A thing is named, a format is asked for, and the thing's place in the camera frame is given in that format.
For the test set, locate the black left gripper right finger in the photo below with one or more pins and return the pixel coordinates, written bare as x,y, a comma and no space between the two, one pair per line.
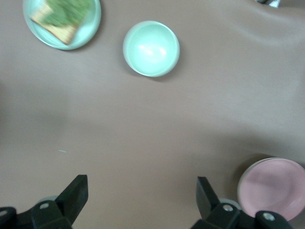
207,200

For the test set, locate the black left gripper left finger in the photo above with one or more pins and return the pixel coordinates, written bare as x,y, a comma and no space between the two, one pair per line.
71,200

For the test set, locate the pink plate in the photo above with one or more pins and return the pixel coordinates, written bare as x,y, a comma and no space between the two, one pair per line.
274,186

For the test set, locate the green bowl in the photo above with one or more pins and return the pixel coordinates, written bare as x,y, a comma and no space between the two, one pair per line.
151,48

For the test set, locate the toast slice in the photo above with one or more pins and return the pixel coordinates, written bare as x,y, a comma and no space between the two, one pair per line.
59,32

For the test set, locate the green plate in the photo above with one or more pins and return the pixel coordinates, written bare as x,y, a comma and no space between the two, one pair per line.
85,31

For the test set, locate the green lettuce leaf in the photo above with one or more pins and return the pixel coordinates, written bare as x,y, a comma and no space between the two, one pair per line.
64,12

